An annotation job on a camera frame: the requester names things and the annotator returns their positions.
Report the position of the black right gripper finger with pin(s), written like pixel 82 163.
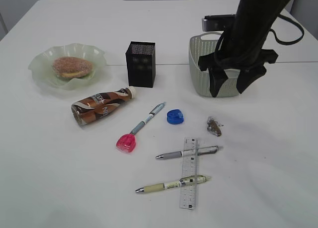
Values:
pixel 247 77
pixel 217 78

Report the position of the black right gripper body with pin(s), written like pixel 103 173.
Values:
pixel 220 58

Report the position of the small torn paper scrap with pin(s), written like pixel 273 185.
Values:
pixel 214 127

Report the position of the brown coffee bottle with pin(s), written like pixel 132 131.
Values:
pixel 100 105

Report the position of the round sugared bread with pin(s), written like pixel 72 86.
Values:
pixel 71 67

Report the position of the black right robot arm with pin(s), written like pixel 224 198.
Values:
pixel 240 46

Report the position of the blue pencil sharpener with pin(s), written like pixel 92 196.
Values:
pixel 175 117

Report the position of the blue grey ballpoint pen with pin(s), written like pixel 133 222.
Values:
pixel 150 116

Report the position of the black mesh pen holder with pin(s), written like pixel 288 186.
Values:
pixel 141 64

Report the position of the beige ballpoint pen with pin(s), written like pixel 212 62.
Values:
pixel 186 181

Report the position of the pink pencil sharpener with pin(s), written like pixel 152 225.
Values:
pixel 126 143

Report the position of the pale green wavy plate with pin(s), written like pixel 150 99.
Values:
pixel 44 75

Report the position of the clear plastic ruler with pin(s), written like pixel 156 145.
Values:
pixel 189 168

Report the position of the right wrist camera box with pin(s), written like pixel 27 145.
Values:
pixel 212 23

